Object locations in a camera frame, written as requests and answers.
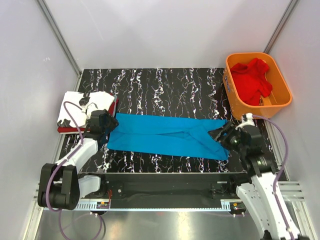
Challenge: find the dark red t shirt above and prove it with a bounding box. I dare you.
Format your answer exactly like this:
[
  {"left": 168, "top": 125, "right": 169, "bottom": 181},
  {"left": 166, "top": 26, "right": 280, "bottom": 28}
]
[{"left": 57, "top": 95, "right": 119, "bottom": 134}]

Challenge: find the blue t shirt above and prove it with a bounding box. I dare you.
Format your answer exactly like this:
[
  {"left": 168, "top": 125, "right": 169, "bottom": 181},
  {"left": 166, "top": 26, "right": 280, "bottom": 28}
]
[{"left": 107, "top": 113, "right": 229, "bottom": 161}]

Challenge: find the bright red t shirt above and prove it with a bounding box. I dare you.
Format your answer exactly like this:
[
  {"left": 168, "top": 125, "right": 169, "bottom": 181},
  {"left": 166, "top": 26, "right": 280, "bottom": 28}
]
[{"left": 230, "top": 58, "right": 273, "bottom": 106}]

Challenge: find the orange plastic basket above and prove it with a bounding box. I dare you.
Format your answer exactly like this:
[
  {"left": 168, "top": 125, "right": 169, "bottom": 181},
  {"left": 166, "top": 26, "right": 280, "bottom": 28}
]
[{"left": 222, "top": 52, "right": 293, "bottom": 120}]

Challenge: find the white t shirt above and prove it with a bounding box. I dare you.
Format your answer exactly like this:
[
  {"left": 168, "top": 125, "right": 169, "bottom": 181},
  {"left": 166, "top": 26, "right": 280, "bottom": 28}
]
[{"left": 57, "top": 91, "right": 116, "bottom": 128}]

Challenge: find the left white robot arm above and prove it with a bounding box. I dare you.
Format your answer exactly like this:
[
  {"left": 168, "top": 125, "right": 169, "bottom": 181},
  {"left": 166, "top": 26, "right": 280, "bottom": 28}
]
[{"left": 37, "top": 109, "right": 119, "bottom": 211}]

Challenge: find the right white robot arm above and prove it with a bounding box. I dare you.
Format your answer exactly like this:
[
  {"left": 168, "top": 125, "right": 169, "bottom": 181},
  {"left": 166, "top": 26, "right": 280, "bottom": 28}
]
[{"left": 208, "top": 121, "right": 308, "bottom": 240}]

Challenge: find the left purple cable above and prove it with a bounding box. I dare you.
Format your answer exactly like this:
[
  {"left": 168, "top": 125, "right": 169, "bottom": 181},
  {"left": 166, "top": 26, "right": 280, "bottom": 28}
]
[{"left": 44, "top": 101, "right": 107, "bottom": 240}]

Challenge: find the left aluminium frame post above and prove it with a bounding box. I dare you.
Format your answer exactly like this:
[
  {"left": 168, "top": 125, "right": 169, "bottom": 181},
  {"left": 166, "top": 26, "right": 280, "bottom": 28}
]
[{"left": 35, "top": 0, "right": 82, "bottom": 77}]

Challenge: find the aluminium frame post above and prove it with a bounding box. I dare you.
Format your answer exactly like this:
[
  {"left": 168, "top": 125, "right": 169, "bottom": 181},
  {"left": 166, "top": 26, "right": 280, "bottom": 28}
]
[
  {"left": 35, "top": 0, "right": 82, "bottom": 77},
  {"left": 263, "top": 0, "right": 300, "bottom": 54}
]

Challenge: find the grey slotted cable duct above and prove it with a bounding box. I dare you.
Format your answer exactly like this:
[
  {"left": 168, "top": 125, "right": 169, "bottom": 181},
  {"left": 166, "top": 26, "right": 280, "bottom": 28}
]
[{"left": 75, "top": 199, "right": 247, "bottom": 214}]

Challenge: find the right aluminium frame post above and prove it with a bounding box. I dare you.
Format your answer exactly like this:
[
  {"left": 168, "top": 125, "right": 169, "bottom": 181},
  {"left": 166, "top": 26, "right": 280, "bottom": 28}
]
[{"left": 263, "top": 0, "right": 300, "bottom": 54}]

